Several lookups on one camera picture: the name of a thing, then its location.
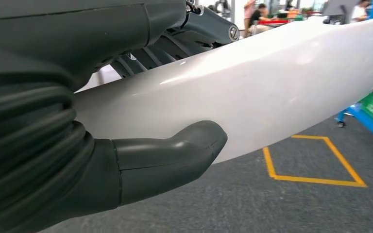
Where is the person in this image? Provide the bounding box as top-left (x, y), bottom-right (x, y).
top-left (248, 3), bottom-right (279, 34)
top-left (243, 0), bottom-right (258, 36)
top-left (350, 0), bottom-right (372, 23)

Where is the yellow floor tape outline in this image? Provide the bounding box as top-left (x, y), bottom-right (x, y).
top-left (263, 135), bottom-right (367, 188)

